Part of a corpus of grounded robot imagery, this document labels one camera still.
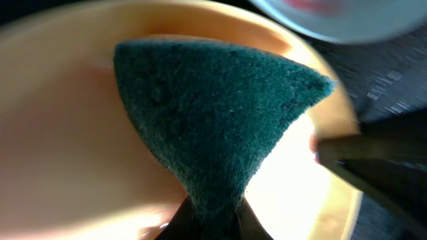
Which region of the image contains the pale green plate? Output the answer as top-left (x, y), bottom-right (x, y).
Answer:
top-left (250, 0), bottom-right (426, 44)

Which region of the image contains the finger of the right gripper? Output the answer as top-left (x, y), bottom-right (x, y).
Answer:
top-left (320, 159), bottom-right (426, 239)
top-left (316, 119), bottom-right (426, 167)

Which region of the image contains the green scouring sponge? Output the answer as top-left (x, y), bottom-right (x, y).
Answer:
top-left (113, 39), bottom-right (334, 239)

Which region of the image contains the round black serving tray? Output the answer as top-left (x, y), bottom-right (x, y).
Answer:
top-left (234, 1), bottom-right (426, 132)

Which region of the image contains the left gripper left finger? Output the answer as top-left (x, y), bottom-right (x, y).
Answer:
top-left (155, 197), bottom-right (202, 240)

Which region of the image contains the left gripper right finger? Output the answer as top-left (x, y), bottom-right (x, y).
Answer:
top-left (235, 198), bottom-right (273, 240)

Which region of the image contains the yellow plate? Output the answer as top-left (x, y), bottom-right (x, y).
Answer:
top-left (1, 1), bottom-right (362, 239)

